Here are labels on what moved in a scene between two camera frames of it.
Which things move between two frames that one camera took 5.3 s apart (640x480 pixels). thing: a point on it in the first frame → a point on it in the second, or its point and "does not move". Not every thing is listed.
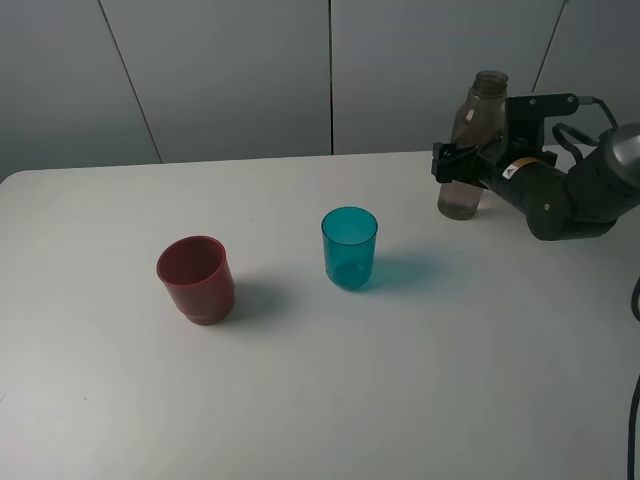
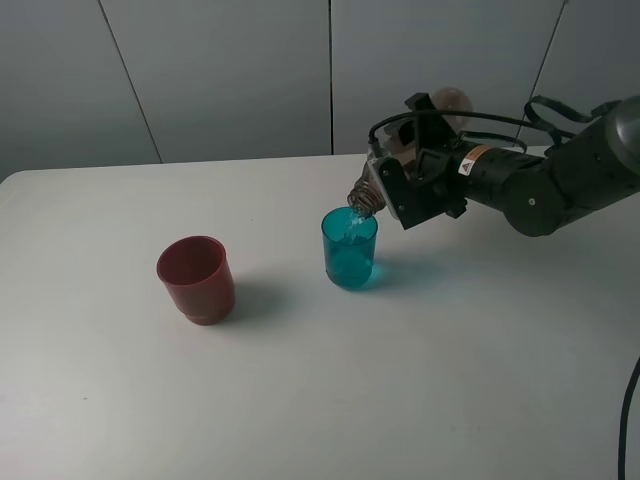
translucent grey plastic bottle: [480, 121] → [397, 141]
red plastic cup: [198, 277] does not move
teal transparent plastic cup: [349, 242] does not move
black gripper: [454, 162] → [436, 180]
